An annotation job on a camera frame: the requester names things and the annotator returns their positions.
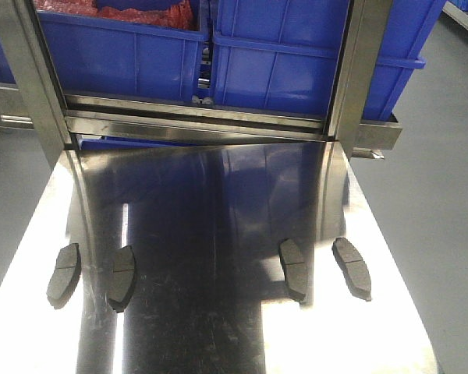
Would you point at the brake pad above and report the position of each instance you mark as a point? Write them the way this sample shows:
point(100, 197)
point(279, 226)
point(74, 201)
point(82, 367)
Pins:
point(353, 267)
point(294, 268)
point(123, 279)
point(65, 276)

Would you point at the right blue plastic crate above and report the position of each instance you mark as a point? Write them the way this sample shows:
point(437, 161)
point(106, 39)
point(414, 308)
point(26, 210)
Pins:
point(282, 55)

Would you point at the blue plastic crate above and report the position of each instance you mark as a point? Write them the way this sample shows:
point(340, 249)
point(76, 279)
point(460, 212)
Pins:
point(111, 56)
point(282, 55)

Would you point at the red plastic bag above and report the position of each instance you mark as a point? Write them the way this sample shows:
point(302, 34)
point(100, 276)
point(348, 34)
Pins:
point(179, 16)

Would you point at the left blue plastic crate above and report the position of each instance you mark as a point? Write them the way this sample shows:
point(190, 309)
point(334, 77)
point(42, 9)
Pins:
point(111, 56)

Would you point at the stainless steel rack frame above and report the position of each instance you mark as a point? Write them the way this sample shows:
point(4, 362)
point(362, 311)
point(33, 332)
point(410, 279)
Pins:
point(58, 118)

